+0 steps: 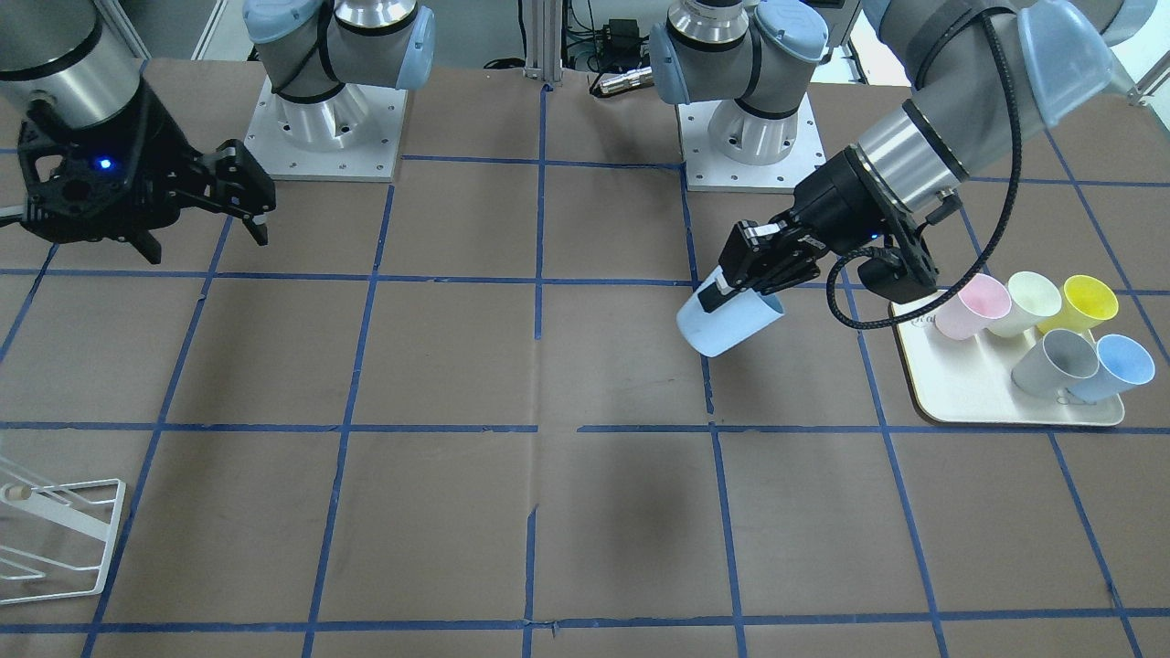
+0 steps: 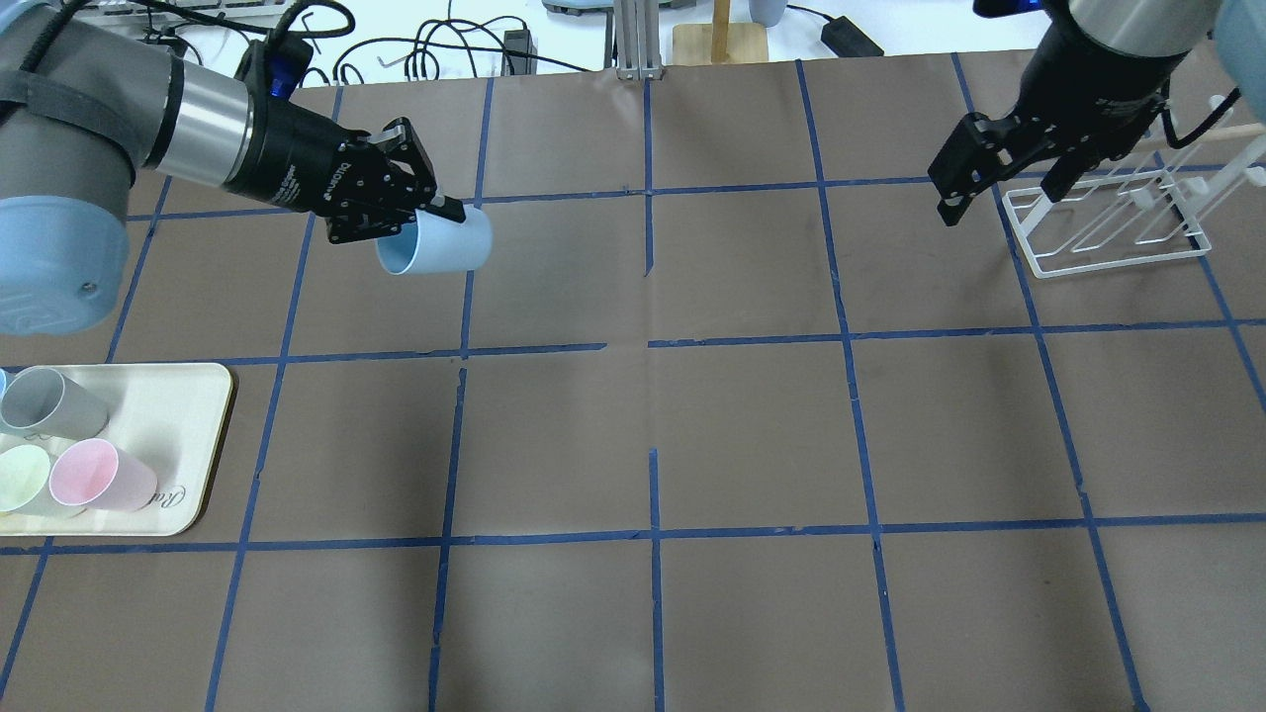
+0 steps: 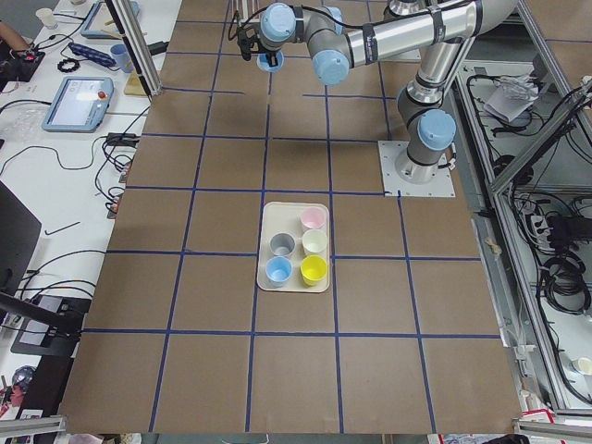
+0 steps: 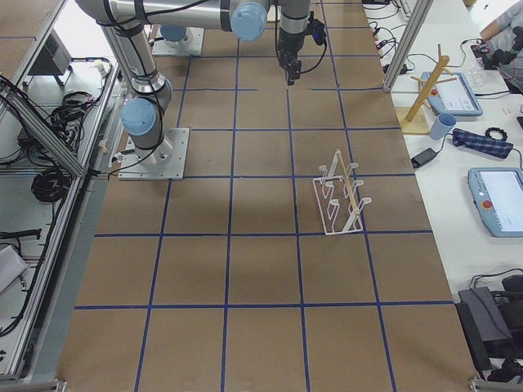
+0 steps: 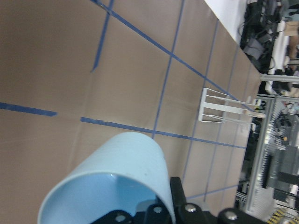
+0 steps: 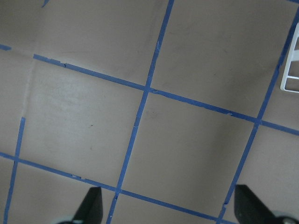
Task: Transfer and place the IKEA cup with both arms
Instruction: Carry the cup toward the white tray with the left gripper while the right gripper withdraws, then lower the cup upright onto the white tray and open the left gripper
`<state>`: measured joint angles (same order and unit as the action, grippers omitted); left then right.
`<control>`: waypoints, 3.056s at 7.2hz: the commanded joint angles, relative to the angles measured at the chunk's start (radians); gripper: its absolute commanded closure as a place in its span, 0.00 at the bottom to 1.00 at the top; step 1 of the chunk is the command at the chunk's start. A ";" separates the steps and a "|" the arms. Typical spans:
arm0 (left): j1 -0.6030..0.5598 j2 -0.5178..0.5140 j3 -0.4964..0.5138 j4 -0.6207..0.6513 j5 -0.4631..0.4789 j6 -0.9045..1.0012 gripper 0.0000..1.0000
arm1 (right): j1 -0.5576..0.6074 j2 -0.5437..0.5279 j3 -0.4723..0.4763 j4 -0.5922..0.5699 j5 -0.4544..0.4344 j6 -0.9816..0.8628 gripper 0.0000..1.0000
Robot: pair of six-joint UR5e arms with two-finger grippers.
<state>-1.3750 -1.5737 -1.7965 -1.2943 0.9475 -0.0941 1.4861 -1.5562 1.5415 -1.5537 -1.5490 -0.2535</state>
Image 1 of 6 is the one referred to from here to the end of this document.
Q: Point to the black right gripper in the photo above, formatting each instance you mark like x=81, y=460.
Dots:
x=161, y=137

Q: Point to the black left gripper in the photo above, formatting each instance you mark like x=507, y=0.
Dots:
x=834, y=203

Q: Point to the light blue plastic cup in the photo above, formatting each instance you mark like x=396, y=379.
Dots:
x=733, y=322

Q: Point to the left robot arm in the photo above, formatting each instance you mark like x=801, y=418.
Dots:
x=985, y=76

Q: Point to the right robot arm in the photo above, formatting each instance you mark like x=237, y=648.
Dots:
x=311, y=51

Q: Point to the pink plastic cup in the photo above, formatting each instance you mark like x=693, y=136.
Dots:
x=981, y=302

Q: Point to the pale green plastic cup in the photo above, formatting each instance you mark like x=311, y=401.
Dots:
x=1034, y=298

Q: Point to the grey plastic cup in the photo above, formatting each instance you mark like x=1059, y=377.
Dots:
x=1058, y=360

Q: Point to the yellow plastic cup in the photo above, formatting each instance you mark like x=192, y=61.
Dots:
x=1086, y=302

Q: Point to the cream white serving tray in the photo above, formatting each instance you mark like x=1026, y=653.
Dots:
x=969, y=382

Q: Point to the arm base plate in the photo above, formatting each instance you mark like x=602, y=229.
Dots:
x=353, y=137
x=727, y=149

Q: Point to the aluminium frame post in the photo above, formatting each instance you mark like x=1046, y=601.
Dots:
x=543, y=40

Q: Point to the white wire cup rack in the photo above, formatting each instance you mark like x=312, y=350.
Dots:
x=57, y=539

